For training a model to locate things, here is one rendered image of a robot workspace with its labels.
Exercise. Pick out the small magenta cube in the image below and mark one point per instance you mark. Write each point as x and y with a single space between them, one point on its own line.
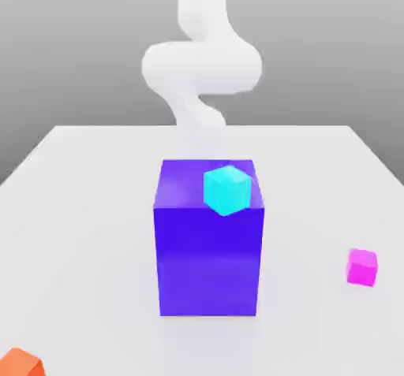
361 268

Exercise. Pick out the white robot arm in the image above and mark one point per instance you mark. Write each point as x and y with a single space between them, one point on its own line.
202 64

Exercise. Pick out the small orange cube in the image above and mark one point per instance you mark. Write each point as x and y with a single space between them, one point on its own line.
19 363

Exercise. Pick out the small cyan cube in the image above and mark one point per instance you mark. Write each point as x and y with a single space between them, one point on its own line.
227 191

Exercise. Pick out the large purple box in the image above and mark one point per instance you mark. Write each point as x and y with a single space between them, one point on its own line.
206 262

